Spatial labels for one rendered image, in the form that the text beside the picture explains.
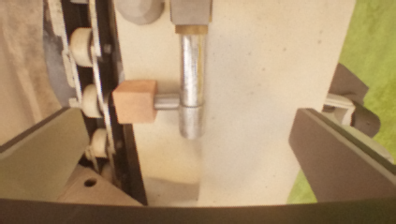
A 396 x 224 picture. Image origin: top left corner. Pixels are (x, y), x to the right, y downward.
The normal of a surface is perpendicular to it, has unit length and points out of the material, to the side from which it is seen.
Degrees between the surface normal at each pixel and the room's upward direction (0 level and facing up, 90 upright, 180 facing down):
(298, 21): 0
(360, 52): 0
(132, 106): 0
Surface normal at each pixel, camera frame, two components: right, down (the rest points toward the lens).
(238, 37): 0.01, 0.49
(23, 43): 0.89, 0.32
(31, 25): 0.50, 0.54
